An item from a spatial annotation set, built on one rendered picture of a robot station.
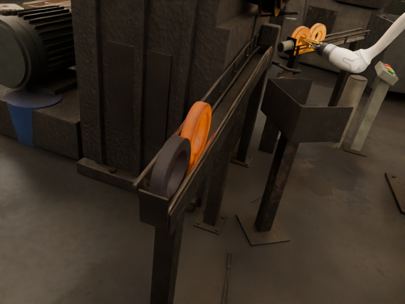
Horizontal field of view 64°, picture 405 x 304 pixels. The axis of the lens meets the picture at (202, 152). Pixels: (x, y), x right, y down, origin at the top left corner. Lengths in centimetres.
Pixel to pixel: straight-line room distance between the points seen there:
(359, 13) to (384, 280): 319
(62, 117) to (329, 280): 153
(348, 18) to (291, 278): 337
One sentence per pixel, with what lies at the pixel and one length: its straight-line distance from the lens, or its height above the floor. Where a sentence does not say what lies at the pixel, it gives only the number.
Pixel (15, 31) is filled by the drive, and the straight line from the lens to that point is 200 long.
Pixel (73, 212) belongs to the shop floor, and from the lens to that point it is 166.
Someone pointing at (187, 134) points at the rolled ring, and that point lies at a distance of 86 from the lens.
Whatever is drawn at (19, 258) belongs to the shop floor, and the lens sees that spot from 152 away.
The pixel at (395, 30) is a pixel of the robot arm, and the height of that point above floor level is 88.
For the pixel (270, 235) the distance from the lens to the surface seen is 162.
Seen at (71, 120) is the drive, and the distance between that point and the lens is 188.
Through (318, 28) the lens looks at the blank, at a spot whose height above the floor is 77.
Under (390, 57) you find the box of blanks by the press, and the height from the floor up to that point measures 45.
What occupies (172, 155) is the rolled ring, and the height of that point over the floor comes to 72.
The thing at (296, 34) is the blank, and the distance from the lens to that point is 218.
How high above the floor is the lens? 111
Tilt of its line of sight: 32 degrees down
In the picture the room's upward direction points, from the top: 9 degrees clockwise
